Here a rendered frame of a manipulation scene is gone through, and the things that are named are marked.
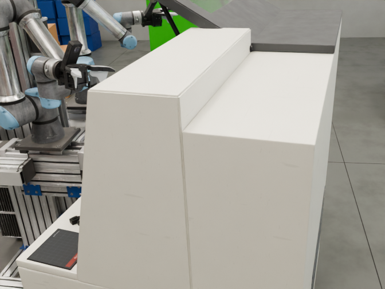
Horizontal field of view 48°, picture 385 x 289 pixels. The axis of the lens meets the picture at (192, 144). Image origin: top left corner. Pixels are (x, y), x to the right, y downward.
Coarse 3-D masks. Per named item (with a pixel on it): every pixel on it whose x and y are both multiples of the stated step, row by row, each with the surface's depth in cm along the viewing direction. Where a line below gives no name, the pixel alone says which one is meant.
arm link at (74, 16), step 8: (64, 0) 229; (72, 8) 232; (80, 8) 235; (72, 16) 234; (80, 16) 236; (72, 24) 236; (80, 24) 237; (72, 32) 238; (80, 32) 238; (72, 40) 240; (80, 40) 240; (80, 56) 242; (88, 56) 244
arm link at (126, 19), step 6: (120, 12) 244; (126, 12) 243; (132, 12) 244; (114, 18) 241; (120, 18) 241; (126, 18) 242; (132, 18) 243; (120, 24) 243; (126, 24) 243; (132, 24) 245
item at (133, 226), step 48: (192, 48) 126; (240, 48) 137; (96, 96) 97; (144, 96) 92; (192, 96) 98; (96, 144) 103; (144, 144) 98; (96, 192) 109; (144, 192) 104; (96, 240) 117; (144, 240) 111; (48, 288) 134; (96, 288) 126; (144, 288) 119
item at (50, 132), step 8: (48, 120) 193; (56, 120) 196; (32, 128) 196; (40, 128) 193; (48, 128) 193; (56, 128) 196; (32, 136) 196; (40, 136) 193; (48, 136) 194; (56, 136) 196
